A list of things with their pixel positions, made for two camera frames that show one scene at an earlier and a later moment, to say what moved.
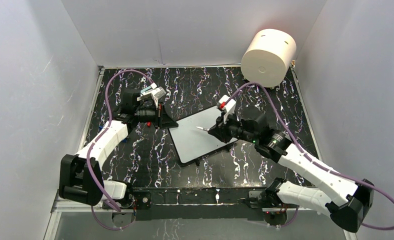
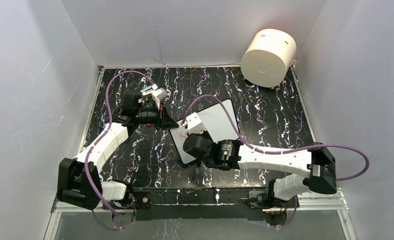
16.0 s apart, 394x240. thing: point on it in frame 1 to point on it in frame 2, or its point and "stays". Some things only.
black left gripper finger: [166, 121] stays
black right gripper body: [236, 129] to [204, 135]
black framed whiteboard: [192, 143] stays
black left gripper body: [147, 115] stays
